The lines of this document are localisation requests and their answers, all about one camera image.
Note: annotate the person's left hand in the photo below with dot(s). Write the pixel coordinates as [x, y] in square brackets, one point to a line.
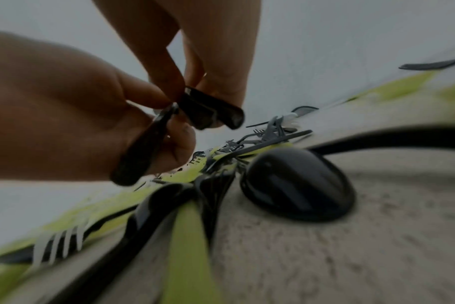
[55, 118]

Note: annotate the pile of black plastic forks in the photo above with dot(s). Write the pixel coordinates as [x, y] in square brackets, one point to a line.
[298, 184]

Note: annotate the person's right hand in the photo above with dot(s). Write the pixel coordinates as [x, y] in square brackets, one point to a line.
[212, 35]

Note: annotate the stack of black spoons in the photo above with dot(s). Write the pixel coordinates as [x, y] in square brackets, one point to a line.
[141, 154]

